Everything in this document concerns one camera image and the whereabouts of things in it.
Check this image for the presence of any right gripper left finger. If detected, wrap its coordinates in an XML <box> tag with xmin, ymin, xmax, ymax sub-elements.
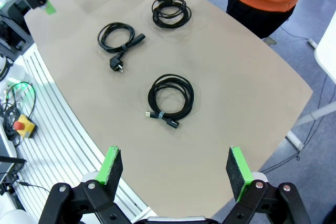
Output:
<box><xmin>38</xmin><ymin>144</ymin><xmax>134</xmax><ymax>224</ymax></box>

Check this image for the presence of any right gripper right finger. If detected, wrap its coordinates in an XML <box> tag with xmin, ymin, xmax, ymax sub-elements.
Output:
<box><xmin>217</xmin><ymin>145</ymin><xmax>312</xmax><ymax>224</ymax></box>

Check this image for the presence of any black braided USB cable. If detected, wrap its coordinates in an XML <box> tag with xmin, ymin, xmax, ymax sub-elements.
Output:
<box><xmin>145</xmin><ymin>73</ymin><xmax>195</xmax><ymax>130</ymax></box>

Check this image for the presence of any black power cable angled plug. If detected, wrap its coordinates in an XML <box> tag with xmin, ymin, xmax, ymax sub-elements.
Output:
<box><xmin>97</xmin><ymin>22</ymin><xmax>146</xmax><ymax>73</ymax></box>

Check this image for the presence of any thin black loosely cable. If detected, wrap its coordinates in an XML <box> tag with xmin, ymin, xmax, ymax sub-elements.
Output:
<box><xmin>151</xmin><ymin>0</ymin><xmax>192</xmax><ymax>29</ymax></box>

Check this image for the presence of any white slatted robot base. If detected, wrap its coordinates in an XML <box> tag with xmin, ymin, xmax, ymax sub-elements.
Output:
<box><xmin>14</xmin><ymin>42</ymin><xmax>158</xmax><ymax>221</ymax></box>

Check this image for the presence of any dark equipment rack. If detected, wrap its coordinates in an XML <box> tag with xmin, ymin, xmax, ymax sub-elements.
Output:
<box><xmin>0</xmin><ymin>0</ymin><xmax>34</xmax><ymax>62</ymax></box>

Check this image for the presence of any yellow emergency stop box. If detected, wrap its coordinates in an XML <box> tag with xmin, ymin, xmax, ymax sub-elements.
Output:
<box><xmin>13</xmin><ymin>114</ymin><xmax>37</xmax><ymax>139</ymax></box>

